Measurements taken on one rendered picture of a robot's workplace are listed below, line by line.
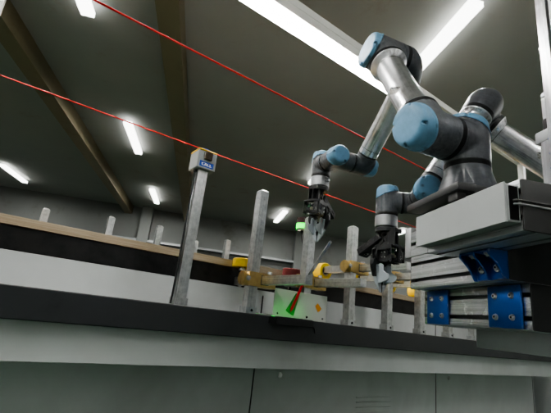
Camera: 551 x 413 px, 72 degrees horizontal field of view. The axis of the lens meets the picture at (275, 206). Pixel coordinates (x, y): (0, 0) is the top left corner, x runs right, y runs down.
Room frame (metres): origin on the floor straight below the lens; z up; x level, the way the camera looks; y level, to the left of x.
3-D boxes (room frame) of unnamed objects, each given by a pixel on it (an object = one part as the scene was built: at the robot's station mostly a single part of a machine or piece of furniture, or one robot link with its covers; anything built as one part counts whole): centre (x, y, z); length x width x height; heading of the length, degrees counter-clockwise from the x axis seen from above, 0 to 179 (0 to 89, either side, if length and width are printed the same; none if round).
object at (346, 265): (1.69, -0.38, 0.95); 0.14 x 0.06 x 0.05; 124
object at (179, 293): (1.24, 0.27, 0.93); 0.05 x 0.05 x 0.45; 34
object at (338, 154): (1.35, -0.22, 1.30); 0.11 x 0.11 x 0.08; 21
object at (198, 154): (1.25, 0.27, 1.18); 0.07 x 0.07 x 0.08; 34
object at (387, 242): (1.26, -0.39, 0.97); 0.09 x 0.08 x 0.12; 34
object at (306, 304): (1.50, -0.14, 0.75); 0.26 x 0.01 x 0.10; 124
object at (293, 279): (1.37, -0.01, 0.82); 0.44 x 0.03 x 0.04; 34
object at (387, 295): (1.81, -0.57, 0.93); 0.04 x 0.04 x 0.48; 34
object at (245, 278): (1.40, 0.04, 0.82); 0.14 x 0.06 x 0.05; 124
